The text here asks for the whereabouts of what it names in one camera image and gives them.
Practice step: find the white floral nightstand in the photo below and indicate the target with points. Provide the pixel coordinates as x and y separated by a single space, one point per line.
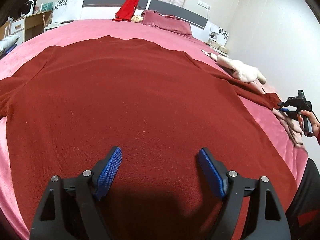
220 33
65 12

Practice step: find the white cushion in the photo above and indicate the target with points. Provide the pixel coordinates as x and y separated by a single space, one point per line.
8 42

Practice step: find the pink garment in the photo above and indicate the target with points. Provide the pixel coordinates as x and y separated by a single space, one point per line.
290 127

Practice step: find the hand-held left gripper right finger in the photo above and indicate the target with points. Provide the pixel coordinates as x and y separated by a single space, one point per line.
212 172

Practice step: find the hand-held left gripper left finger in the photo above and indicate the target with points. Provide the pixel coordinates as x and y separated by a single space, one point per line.
110 172

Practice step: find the person's black pants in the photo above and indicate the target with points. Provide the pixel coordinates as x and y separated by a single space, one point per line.
307 192

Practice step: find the white desk device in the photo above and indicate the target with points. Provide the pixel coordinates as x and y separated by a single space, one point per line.
30 6

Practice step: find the person's right hand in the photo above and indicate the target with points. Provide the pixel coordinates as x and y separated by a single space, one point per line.
313 122

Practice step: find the pink bed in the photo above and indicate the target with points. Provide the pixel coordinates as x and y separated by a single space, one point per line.
87 30

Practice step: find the dark red knit sweater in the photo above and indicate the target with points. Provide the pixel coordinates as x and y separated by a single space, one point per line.
125 92

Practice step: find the grey and white headboard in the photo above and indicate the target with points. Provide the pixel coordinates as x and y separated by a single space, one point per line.
105 1

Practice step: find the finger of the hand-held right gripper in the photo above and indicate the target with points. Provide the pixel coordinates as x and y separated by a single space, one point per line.
283 103
284 109

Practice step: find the bright red garment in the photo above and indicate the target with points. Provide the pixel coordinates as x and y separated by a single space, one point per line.
128 7

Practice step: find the beige plush toy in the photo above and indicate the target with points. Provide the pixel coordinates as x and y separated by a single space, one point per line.
137 18

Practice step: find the cream garment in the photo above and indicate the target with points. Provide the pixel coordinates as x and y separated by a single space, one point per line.
245 71

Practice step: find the white wall socket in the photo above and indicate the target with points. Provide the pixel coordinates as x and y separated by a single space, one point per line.
203 3

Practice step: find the maroon pillow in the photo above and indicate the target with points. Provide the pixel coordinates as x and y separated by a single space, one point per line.
165 21

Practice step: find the teal basket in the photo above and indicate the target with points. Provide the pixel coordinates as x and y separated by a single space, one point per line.
47 6

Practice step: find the wooden desk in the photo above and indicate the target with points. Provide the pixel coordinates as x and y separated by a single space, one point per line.
37 27

